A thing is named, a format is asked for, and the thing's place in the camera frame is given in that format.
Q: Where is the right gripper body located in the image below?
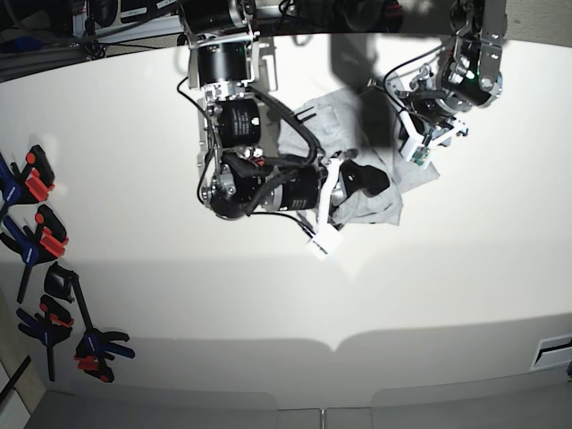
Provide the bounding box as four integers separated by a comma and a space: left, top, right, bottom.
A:
329, 161, 393, 223

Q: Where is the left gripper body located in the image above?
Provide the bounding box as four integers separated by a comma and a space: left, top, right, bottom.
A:
401, 89, 469, 143

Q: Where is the grey T-shirt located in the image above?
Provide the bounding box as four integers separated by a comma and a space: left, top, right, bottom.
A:
294, 88, 440, 226

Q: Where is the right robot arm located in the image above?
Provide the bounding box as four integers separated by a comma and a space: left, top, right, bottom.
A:
179, 1, 391, 238

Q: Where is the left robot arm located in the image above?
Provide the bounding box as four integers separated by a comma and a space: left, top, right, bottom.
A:
368, 1, 508, 147

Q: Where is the white floor vent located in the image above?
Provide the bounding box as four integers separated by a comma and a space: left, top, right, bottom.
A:
530, 333, 571, 372

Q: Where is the long black bar clamp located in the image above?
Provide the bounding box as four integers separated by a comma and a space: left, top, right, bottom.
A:
44, 262, 136, 383

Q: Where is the blue red clamp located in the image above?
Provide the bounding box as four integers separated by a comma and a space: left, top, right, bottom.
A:
1, 145, 55, 216
1, 204, 69, 304

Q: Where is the lower left blue clamp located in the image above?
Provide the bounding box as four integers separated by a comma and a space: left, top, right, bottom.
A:
16, 294, 74, 382

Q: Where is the top blue red clamp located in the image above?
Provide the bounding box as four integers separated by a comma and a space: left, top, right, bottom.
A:
1, 145, 55, 216

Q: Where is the black strip at corner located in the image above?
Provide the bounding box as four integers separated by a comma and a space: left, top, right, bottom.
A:
0, 356, 31, 405

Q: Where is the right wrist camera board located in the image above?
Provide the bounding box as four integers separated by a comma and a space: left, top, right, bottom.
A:
307, 228, 343, 261

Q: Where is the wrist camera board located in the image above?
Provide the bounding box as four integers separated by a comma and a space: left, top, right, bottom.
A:
307, 228, 343, 261
400, 137, 435, 170

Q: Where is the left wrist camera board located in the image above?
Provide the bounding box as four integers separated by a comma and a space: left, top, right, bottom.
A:
400, 137, 435, 170

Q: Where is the aluminium rail frame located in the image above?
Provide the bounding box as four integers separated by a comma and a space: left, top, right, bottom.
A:
0, 8, 287, 84

